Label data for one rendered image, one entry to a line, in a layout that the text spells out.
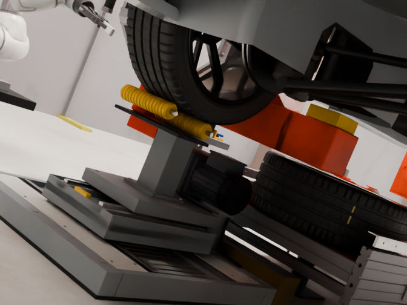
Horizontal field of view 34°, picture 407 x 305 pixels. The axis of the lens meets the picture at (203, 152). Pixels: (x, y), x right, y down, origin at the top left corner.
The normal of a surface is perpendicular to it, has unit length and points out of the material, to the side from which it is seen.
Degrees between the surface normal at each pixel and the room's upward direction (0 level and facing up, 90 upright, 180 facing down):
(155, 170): 90
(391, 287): 90
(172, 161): 90
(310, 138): 90
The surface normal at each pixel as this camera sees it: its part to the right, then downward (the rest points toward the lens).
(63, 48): 0.71, 0.34
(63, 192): -0.63, -0.21
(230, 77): -0.25, -0.75
